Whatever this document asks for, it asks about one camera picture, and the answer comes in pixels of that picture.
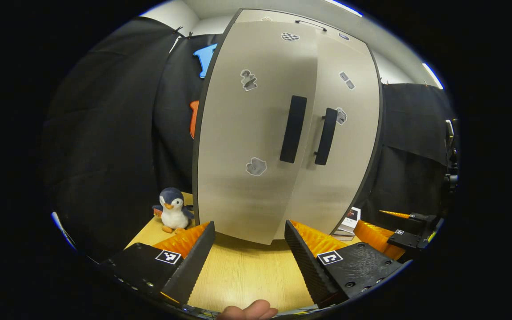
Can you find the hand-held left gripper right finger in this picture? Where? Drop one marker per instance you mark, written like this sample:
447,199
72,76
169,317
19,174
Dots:
307,262

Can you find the white shoe cabinet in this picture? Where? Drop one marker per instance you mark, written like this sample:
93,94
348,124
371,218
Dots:
278,18

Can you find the ceiling light panel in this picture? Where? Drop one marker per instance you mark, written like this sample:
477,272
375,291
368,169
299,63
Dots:
345,8
434,75

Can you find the white shoe cabinet door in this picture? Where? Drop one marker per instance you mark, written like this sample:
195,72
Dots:
242,133
354,146

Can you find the white cabinet drawer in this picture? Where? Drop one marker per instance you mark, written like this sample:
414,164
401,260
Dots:
278,18

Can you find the white printed box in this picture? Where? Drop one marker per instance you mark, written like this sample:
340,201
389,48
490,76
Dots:
351,220

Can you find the thin book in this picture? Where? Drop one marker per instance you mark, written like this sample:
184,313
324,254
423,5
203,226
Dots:
342,235

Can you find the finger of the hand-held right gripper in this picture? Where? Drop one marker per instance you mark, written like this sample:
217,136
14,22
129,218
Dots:
420,218
409,240

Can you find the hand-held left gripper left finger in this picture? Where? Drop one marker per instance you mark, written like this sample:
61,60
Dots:
191,266

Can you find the plush penguin toy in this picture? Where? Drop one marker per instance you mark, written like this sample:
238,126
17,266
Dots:
174,215

